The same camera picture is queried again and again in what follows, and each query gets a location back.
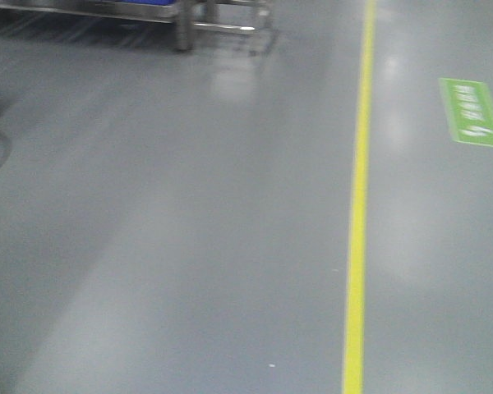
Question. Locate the stainless steel cart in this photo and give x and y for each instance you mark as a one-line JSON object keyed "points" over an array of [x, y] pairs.
{"points": [[187, 16]]}

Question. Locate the green floor sign sticker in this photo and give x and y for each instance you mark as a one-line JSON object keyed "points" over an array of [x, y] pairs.
{"points": [[469, 111]]}

